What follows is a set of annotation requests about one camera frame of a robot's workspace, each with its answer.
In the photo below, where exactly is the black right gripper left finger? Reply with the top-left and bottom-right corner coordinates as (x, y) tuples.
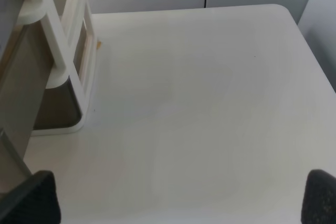
(1, 170), (61, 223)

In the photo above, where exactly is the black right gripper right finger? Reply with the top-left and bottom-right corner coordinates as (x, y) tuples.
(301, 169), (335, 224)

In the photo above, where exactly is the smoky transparent drawer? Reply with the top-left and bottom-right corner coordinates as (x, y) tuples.
(1, 22), (54, 191)
(33, 78), (82, 130)

